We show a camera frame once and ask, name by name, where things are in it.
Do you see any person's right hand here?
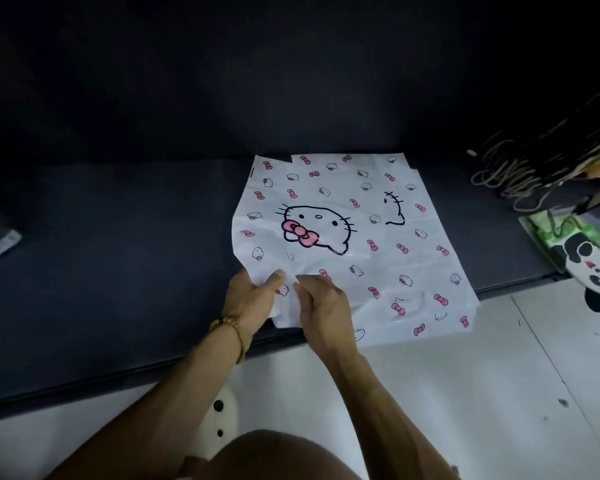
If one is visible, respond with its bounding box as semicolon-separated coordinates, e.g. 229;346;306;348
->
295;274;361;365

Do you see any person's left hand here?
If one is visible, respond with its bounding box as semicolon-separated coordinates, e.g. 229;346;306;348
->
223;268;286;345

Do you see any stack of kitty bags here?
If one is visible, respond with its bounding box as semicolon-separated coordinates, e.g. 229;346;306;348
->
289;153;481;345

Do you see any white kitty bag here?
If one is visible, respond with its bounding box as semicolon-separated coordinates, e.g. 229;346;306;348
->
231;154;406;348

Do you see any person's right forearm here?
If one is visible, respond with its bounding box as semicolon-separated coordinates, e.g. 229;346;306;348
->
329;352;463;480

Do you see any person's left forearm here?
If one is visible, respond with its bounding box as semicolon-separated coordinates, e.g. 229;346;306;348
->
45;329;246;480

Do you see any person's right leg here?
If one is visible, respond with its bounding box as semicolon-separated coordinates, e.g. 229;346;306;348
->
177;429;353;480

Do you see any cream right clog shoe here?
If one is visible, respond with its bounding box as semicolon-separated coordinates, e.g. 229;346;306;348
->
189;384;239;461

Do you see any dark blue sofa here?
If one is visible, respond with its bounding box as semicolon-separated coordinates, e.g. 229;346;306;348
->
0;0;600;425

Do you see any green patterned packet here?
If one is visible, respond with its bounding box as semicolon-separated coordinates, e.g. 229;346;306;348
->
519;208;600;273

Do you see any brown bead bracelet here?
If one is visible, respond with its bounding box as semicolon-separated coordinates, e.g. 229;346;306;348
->
209;316;246;365

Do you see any beige cord bundle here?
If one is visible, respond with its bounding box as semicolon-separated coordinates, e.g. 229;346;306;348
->
469;127;600;211

